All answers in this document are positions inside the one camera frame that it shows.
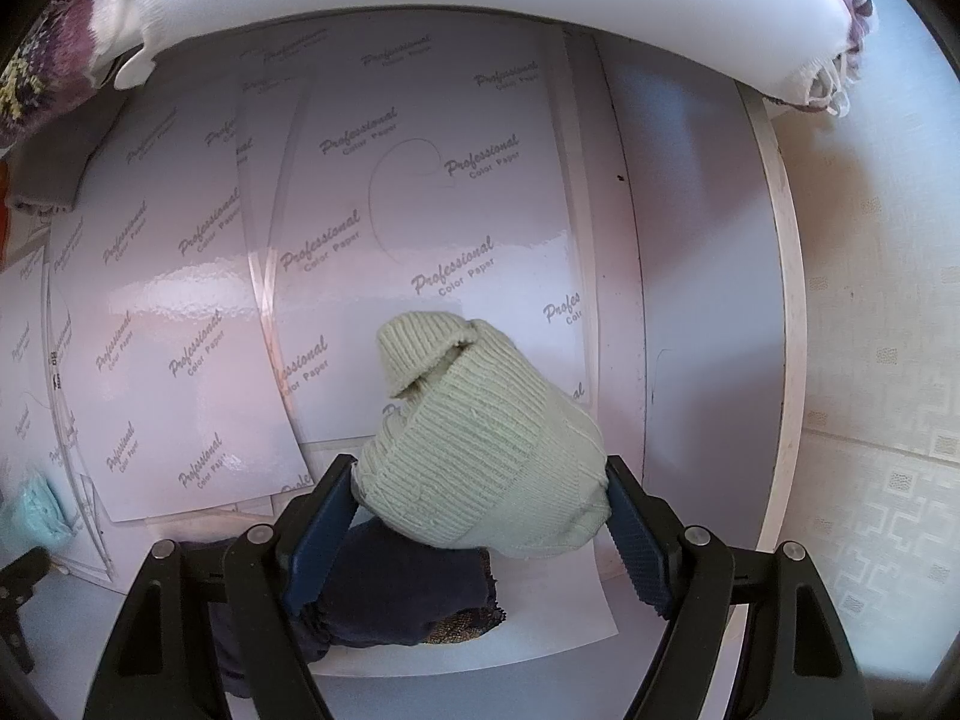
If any navy blue sock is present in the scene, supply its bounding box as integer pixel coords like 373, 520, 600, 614
208, 520, 508, 699

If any white Professional paper sheet left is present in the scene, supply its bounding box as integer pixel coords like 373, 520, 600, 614
50, 80, 308, 523

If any small mauve grey cloth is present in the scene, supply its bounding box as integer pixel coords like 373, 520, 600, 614
5, 89, 127, 218

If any cream knitted sock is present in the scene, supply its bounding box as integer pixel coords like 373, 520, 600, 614
353, 312, 610, 559

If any light teal cloth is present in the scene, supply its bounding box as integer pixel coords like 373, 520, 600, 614
2, 470, 73, 556

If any white professional paper sheet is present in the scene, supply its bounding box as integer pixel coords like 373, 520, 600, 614
241, 11, 590, 444
50, 80, 308, 523

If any white Professional paper sheet right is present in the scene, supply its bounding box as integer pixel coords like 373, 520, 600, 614
241, 11, 590, 444

